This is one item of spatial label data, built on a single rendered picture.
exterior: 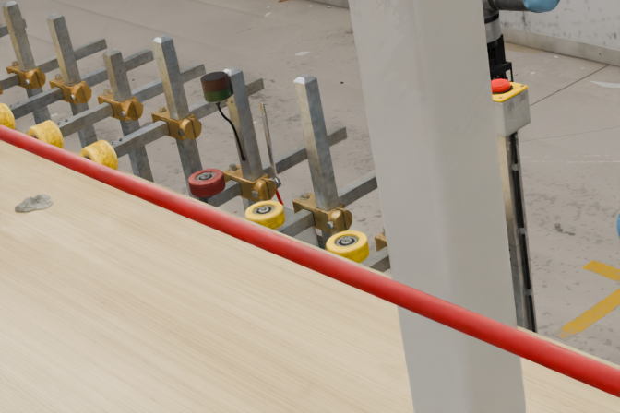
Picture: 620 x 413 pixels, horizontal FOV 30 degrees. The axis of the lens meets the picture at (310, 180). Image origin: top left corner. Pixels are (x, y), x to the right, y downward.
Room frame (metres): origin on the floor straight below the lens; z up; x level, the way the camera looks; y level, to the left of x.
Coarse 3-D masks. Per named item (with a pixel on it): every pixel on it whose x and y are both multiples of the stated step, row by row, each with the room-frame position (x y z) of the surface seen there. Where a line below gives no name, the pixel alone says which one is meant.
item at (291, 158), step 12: (336, 132) 2.58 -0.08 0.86; (300, 144) 2.55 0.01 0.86; (288, 156) 2.49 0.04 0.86; (300, 156) 2.51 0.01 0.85; (264, 168) 2.45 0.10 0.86; (276, 168) 2.46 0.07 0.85; (288, 168) 2.48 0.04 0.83; (228, 192) 2.38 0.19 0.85; (240, 192) 2.39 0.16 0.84; (216, 204) 2.35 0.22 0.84
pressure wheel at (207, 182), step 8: (192, 176) 2.37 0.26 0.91; (200, 176) 2.37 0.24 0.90; (208, 176) 2.36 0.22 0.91; (216, 176) 2.35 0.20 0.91; (192, 184) 2.34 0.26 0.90; (200, 184) 2.32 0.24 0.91; (208, 184) 2.32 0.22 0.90; (216, 184) 2.33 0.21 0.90; (224, 184) 2.35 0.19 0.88; (192, 192) 2.34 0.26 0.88; (200, 192) 2.33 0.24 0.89; (208, 192) 2.32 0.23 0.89; (216, 192) 2.33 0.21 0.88
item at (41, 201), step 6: (30, 198) 2.39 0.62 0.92; (36, 198) 2.40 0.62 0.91; (42, 198) 2.38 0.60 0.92; (48, 198) 2.40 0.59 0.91; (24, 204) 2.38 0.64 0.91; (30, 204) 2.38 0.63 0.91; (36, 204) 2.37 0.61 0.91; (42, 204) 2.37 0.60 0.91; (48, 204) 2.37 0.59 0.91; (18, 210) 2.37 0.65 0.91; (24, 210) 2.36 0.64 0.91
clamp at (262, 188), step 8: (240, 168) 2.45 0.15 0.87; (224, 176) 2.44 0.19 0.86; (232, 176) 2.41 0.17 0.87; (240, 176) 2.41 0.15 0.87; (264, 176) 2.38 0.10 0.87; (240, 184) 2.39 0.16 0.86; (248, 184) 2.37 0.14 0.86; (256, 184) 2.36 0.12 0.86; (264, 184) 2.35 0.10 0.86; (272, 184) 2.37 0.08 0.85; (248, 192) 2.37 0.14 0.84; (256, 192) 2.35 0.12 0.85; (264, 192) 2.35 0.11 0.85; (272, 192) 2.36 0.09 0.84; (256, 200) 2.36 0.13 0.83; (264, 200) 2.35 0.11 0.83
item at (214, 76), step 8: (216, 72) 2.38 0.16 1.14; (224, 72) 2.37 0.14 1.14; (208, 80) 2.34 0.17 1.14; (224, 88) 2.34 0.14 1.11; (232, 96) 2.37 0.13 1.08; (216, 104) 2.35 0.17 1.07; (232, 104) 2.37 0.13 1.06; (232, 128) 2.37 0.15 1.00; (240, 144) 2.37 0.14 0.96; (240, 152) 2.37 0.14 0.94
